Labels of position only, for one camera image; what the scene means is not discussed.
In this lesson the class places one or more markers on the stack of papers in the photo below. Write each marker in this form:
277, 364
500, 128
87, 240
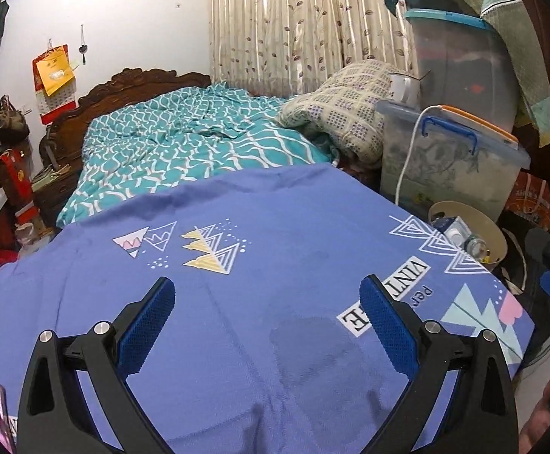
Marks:
50, 177

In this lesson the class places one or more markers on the dark hanging ornament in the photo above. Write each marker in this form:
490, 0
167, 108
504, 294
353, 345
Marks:
83, 49

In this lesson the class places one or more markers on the clear plastic bottle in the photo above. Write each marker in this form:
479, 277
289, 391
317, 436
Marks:
475, 246

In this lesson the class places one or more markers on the light patchwork cloth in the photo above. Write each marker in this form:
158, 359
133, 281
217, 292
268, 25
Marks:
525, 56

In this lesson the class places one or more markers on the beige patterned blanket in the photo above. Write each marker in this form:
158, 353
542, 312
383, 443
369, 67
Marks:
341, 113

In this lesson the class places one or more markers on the brown handbag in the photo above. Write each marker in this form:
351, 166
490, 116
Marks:
10, 123

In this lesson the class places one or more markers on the beige leaf print curtain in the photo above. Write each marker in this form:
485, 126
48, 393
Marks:
293, 23

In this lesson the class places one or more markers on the teal patterned quilt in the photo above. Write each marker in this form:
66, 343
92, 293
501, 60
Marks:
185, 137

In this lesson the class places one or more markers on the white enamel mug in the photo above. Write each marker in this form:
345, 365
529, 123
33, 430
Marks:
404, 90

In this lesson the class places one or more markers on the yellow snack packet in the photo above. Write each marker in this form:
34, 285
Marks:
491, 259

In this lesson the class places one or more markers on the clear storage box orange lid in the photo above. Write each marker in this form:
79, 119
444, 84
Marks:
449, 175

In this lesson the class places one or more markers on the blue printed bedsheet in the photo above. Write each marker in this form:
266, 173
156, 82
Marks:
256, 255

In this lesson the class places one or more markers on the blue white carton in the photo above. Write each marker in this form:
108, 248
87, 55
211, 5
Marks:
452, 232

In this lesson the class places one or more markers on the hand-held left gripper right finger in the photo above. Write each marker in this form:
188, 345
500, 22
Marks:
393, 331

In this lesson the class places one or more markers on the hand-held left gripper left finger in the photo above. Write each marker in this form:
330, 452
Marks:
145, 326

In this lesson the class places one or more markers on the red yellow wall calendar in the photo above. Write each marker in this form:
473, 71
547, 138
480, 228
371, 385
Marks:
52, 75

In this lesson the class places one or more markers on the carved wooden headboard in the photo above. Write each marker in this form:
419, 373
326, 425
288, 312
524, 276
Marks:
128, 83

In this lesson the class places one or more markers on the beige round trash bin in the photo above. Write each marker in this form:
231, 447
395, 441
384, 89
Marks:
478, 220

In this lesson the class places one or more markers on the large storage box blue lid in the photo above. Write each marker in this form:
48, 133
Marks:
464, 66

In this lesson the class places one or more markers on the person's right hand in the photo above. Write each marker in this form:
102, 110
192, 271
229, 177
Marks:
537, 425

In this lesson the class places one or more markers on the red gift box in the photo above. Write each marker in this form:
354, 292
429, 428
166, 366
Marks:
15, 179

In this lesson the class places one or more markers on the orange red bag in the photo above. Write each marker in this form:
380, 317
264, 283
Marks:
530, 198

